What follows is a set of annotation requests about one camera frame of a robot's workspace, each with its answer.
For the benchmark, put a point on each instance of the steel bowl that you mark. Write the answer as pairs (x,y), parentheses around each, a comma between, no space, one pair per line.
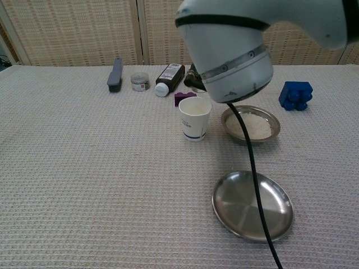
(274,120)

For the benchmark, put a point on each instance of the steel plate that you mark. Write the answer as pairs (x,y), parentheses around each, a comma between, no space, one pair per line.
(232,207)

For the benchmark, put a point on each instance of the large dark bottle white cap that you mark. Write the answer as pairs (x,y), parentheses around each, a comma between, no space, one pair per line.
(169,75)

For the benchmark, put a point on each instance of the small clear plastic jar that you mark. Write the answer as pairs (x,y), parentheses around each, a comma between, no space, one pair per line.
(139,82)

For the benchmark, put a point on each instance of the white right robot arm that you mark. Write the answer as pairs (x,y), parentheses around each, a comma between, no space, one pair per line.
(232,50)

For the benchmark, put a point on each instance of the grey cleaning brush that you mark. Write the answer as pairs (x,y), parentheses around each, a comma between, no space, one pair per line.
(114,78)

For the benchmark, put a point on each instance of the beige woven tablecloth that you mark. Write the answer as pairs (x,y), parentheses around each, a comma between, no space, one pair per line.
(84,168)

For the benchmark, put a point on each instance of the purple toy block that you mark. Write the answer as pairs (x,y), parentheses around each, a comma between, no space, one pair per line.
(181,98)

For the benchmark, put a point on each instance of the bamboo folding screen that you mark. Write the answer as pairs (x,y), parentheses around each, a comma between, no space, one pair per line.
(70,30)

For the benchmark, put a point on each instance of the white paper cup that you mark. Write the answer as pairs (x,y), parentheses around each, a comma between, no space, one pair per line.
(193,123)

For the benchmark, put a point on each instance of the blue toy block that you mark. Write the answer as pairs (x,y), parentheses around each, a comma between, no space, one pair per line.
(294,95)

